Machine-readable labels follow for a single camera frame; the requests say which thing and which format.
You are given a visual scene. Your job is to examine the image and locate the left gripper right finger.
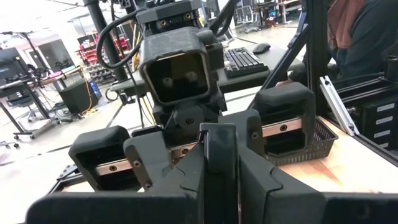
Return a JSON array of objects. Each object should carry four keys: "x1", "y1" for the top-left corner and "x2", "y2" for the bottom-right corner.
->
[{"x1": 238, "y1": 145, "x2": 398, "y2": 224}]

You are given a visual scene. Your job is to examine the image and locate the backlit black keyboard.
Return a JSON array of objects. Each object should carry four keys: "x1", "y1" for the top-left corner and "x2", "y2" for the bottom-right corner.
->
[{"x1": 223, "y1": 46, "x2": 270, "y2": 79}]

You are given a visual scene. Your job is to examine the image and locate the silver aluminium bar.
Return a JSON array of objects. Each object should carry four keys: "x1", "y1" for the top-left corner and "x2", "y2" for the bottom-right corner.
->
[{"x1": 319, "y1": 75, "x2": 361, "y2": 137}]

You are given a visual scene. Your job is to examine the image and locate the black computer tower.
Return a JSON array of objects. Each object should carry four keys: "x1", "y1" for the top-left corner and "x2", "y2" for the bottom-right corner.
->
[{"x1": 58, "y1": 78, "x2": 103, "y2": 115}]

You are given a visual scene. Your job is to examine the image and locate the person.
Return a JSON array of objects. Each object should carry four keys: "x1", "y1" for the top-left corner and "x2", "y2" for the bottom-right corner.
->
[{"x1": 325, "y1": 0, "x2": 398, "y2": 82}]

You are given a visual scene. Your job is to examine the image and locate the grey operator desk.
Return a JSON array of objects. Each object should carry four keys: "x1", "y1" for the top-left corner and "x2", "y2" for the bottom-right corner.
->
[{"x1": 109, "y1": 37, "x2": 307, "y2": 96}]

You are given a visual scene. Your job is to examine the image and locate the black plastic basket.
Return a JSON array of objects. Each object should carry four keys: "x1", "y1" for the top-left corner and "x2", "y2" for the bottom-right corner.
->
[{"x1": 266, "y1": 116, "x2": 340, "y2": 167}]

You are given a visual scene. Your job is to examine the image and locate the black rolling table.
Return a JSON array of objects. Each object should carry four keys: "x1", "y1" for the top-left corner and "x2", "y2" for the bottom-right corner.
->
[{"x1": 0, "y1": 67, "x2": 85, "y2": 141}]

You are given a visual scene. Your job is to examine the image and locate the black desk pole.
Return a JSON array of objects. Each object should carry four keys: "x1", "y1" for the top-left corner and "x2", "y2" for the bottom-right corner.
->
[{"x1": 82, "y1": 0, "x2": 129, "y2": 82}]

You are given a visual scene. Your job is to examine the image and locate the shelf with red bins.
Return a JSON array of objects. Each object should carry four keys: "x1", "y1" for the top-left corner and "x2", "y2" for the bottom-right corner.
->
[{"x1": 76, "y1": 32, "x2": 133, "y2": 80}]

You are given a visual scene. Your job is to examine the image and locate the dark monitor on table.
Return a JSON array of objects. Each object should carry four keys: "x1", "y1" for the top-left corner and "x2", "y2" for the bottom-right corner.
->
[{"x1": 0, "y1": 46, "x2": 30, "y2": 83}]

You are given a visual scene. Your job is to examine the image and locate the mesh office chairs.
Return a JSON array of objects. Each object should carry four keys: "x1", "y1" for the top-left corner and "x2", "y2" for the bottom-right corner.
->
[{"x1": 233, "y1": 4, "x2": 261, "y2": 34}]

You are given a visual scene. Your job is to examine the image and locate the black labelled drawer cabinet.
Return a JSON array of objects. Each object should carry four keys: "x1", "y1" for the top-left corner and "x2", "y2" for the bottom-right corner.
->
[{"x1": 334, "y1": 74, "x2": 398, "y2": 152}]

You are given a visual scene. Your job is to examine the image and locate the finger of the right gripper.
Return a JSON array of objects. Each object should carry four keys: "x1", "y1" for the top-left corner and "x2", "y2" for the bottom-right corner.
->
[
  {"x1": 216, "y1": 108, "x2": 267, "y2": 157},
  {"x1": 123, "y1": 130, "x2": 175, "y2": 191}
]

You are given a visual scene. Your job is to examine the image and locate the black computer mouse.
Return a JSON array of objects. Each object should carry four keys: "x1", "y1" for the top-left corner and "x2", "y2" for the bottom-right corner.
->
[{"x1": 251, "y1": 42, "x2": 272, "y2": 55}]

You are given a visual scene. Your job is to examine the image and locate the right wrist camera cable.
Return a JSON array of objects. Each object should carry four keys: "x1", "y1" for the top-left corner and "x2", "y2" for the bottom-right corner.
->
[{"x1": 95, "y1": 11, "x2": 147, "y2": 71}]

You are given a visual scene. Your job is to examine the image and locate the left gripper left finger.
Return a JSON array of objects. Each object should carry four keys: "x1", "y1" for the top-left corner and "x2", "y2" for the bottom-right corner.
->
[{"x1": 25, "y1": 144, "x2": 206, "y2": 224}]

